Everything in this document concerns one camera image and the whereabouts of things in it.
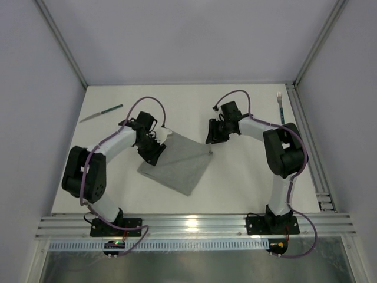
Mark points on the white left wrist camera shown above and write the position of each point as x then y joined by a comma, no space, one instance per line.
162,134

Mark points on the right controller board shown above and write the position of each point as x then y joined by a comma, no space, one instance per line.
277,246

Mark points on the knife with green handle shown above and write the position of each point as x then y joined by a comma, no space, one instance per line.
101,113

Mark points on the left corner frame post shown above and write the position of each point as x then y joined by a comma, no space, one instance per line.
58,36

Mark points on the aluminium right side rail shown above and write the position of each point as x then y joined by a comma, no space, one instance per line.
317,172

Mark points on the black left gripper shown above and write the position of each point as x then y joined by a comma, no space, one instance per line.
152,150

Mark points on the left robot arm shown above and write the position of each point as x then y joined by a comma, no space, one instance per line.
85,173

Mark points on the controller board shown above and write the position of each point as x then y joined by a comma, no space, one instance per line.
277,246
114,248

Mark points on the aluminium front rail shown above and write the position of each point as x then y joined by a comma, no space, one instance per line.
194,226

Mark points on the slotted grey cable duct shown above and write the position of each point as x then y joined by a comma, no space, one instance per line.
159,245

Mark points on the left controller board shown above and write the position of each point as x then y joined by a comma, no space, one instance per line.
114,248

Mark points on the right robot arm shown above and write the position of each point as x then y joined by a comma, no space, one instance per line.
286,158

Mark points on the corner frame post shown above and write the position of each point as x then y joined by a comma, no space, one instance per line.
320,40
58,36

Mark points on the aluminium rail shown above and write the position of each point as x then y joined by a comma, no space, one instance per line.
194,226
317,172

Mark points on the grey cloth napkin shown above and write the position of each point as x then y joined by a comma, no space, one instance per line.
181,165

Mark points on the right corner frame post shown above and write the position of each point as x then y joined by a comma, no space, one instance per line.
320,40

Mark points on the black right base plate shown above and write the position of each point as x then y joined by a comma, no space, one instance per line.
269,224

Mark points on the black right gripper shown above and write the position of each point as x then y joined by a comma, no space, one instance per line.
213,131

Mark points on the fork with green handle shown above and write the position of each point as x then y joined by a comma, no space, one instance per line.
280,103

